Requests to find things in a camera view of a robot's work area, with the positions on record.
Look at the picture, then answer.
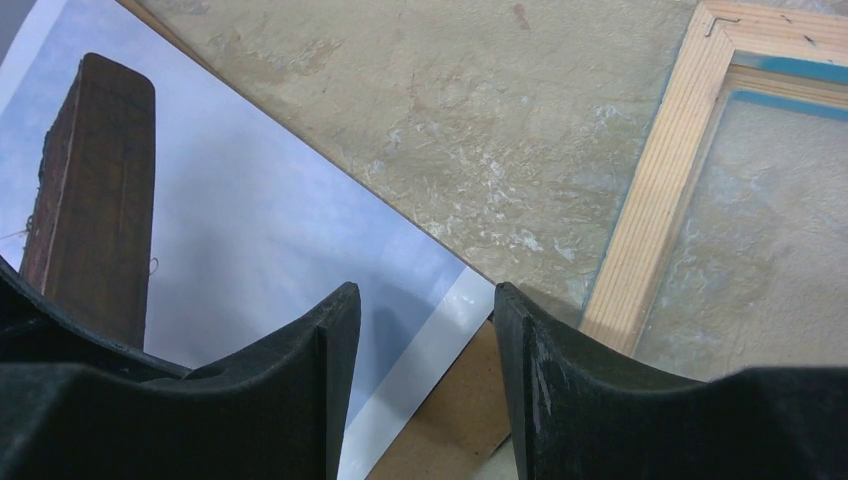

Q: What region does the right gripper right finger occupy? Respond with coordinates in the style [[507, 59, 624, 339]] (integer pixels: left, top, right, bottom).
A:
[[494, 283, 847, 479]]

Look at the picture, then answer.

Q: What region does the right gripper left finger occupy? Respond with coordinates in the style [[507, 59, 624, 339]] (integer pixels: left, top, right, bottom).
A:
[[1, 264, 361, 479]]

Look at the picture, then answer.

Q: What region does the brown cardboard backing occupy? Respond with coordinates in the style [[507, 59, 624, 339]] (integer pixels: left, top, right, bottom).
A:
[[128, 1, 509, 479]]

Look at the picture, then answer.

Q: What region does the hot air balloon photo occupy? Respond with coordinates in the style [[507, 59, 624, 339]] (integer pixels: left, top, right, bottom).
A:
[[1, 1, 497, 479]]

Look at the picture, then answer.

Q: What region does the clear acrylic sheet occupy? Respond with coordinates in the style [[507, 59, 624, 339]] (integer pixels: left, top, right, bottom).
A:
[[635, 92, 847, 380]]

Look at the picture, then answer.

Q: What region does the blue wooden picture frame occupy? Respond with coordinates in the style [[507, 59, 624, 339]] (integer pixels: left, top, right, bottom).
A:
[[580, 1, 847, 356]]

